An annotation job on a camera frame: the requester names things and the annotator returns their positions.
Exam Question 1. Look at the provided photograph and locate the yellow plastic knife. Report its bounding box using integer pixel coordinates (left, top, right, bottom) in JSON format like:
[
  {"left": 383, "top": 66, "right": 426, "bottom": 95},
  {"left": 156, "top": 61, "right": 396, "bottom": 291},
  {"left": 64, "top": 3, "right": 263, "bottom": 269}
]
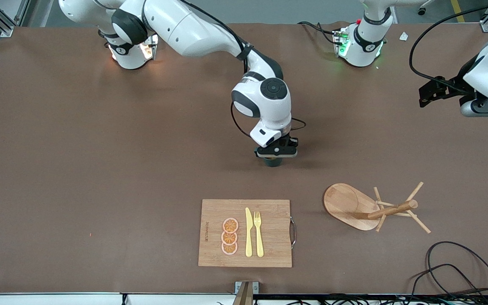
[{"left": 245, "top": 207, "right": 254, "bottom": 258}]

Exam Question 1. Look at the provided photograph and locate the black looped cable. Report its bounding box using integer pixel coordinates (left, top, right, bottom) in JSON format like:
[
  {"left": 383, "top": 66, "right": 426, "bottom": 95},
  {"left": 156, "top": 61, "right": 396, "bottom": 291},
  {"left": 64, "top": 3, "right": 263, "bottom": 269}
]
[
  {"left": 409, "top": 264, "right": 484, "bottom": 305},
  {"left": 425, "top": 241, "right": 488, "bottom": 305}
]

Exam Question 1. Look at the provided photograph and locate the bamboo cutting board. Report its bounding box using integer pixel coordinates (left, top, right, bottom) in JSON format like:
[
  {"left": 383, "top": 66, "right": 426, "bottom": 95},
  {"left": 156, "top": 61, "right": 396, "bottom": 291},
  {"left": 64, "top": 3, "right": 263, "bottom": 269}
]
[{"left": 198, "top": 199, "right": 293, "bottom": 268}]

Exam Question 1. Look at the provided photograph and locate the black left base cable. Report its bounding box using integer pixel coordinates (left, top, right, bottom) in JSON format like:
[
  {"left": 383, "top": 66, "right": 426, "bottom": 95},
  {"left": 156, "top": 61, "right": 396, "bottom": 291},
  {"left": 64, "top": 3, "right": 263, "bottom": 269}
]
[{"left": 298, "top": 21, "right": 338, "bottom": 45}]

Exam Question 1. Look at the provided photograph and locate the wooden mug rack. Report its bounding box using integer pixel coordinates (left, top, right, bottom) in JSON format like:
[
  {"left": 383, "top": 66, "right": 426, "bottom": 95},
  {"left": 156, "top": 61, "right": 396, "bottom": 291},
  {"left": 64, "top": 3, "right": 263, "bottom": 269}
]
[{"left": 323, "top": 182, "right": 432, "bottom": 234}]

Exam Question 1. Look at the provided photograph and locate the metal bracket with post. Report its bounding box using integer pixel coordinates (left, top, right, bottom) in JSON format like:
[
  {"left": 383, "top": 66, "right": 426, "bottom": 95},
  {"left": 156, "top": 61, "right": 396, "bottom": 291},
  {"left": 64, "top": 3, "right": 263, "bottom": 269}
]
[{"left": 232, "top": 281, "right": 259, "bottom": 305}]

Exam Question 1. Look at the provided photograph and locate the yellow plastic fork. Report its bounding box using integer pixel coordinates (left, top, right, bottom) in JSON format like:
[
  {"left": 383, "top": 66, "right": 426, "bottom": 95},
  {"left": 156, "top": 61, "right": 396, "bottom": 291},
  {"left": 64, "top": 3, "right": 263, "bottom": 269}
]
[{"left": 253, "top": 211, "right": 265, "bottom": 258}]

